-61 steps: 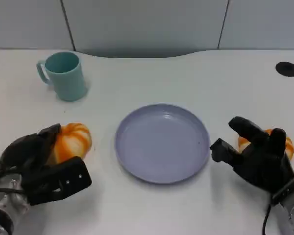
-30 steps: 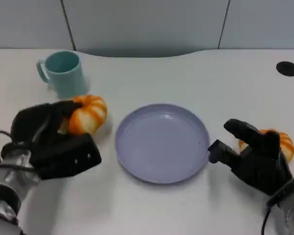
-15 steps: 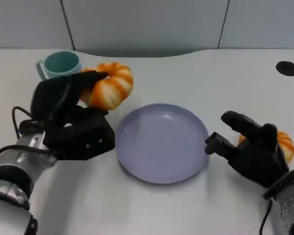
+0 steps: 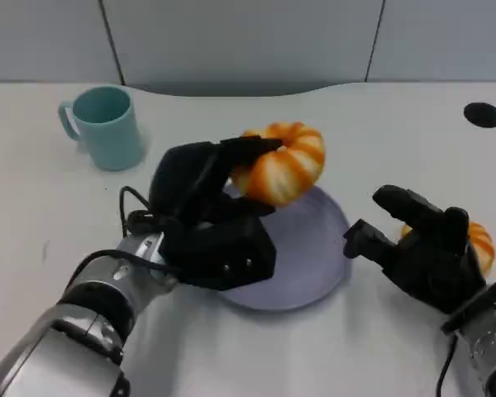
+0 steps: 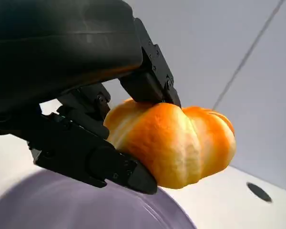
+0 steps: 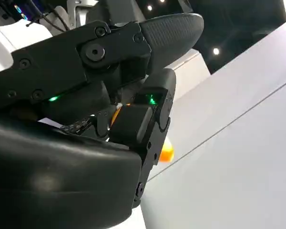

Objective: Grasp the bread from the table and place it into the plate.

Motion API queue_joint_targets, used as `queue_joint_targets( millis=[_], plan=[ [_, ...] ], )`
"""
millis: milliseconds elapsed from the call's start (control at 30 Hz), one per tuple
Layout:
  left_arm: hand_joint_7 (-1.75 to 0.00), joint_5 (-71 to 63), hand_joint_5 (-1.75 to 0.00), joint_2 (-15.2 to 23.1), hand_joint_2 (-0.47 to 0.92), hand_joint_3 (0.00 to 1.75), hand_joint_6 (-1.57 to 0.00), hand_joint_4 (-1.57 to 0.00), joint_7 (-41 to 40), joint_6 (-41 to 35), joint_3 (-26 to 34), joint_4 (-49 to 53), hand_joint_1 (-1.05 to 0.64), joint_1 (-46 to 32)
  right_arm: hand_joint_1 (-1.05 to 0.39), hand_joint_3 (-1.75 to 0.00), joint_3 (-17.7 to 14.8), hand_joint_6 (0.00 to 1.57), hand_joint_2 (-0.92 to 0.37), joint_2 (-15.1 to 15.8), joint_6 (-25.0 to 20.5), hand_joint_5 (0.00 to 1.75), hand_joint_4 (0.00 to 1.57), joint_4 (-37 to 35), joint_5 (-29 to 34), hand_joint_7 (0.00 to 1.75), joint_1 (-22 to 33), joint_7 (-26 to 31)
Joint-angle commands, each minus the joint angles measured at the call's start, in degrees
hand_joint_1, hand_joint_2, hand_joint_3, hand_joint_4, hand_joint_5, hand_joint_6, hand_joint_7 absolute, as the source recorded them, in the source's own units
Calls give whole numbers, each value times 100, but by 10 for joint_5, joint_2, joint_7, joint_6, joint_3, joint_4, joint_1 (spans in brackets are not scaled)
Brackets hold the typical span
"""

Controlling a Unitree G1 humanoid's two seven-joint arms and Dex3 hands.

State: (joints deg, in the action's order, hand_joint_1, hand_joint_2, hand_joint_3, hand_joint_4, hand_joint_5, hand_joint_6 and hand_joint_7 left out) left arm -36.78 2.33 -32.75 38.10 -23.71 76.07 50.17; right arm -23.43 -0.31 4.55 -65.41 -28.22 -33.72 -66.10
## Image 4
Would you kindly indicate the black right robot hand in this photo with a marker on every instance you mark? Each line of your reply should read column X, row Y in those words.
column 434, row 264

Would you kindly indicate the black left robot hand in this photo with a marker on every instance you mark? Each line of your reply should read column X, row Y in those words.
column 186, row 182

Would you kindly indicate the orange white toy bread roll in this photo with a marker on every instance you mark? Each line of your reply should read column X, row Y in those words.
column 481, row 244
column 289, row 169

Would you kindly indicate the pale green mug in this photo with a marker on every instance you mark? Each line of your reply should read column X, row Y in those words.
column 109, row 138

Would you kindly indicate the lilac plate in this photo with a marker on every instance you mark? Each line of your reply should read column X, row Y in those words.
column 310, row 256

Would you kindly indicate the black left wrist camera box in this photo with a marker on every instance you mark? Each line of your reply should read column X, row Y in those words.
column 223, row 252

